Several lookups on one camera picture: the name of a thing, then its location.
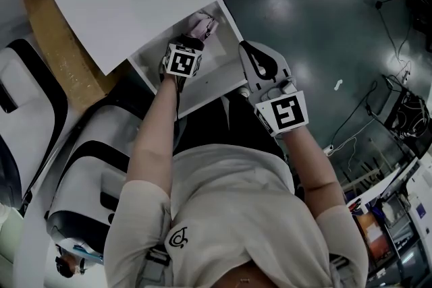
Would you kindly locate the brown cardboard box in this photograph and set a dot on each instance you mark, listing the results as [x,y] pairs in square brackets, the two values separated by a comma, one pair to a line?
[64,54]

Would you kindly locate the white drawer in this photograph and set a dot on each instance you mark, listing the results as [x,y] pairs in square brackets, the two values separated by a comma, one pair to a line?
[216,81]

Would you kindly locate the white black-striped machine housing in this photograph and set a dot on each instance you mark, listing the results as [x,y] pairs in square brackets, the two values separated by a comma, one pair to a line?
[30,104]
[98,148]

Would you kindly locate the person's left forearm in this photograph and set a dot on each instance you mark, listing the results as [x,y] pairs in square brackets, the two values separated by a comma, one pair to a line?
[152,141]

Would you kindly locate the person's light shoe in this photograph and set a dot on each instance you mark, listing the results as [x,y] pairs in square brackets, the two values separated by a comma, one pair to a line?
[243,91]

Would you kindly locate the small white floor scrap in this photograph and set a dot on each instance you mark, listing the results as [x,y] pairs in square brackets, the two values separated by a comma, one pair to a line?
[337,85]

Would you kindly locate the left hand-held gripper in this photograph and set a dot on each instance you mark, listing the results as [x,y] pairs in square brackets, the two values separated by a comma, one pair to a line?
[182,60]

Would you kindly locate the person's right forearm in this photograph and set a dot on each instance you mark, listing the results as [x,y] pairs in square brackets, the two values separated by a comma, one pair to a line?
[314,165]

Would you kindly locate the person's black trousers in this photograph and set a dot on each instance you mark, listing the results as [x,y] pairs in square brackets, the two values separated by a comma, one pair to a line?
[233,124]

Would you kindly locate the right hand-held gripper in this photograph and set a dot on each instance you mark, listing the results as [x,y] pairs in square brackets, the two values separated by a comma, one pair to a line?
[285,113]

